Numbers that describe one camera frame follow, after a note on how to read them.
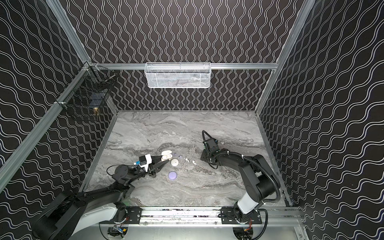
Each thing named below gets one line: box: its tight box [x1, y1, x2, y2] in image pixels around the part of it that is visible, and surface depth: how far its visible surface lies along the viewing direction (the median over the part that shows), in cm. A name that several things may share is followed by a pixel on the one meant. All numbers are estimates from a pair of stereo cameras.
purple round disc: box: [168, 170, 178, 181], surface depth 89 cm
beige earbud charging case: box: [161, 150, 173, 161], surface depth 71 cm
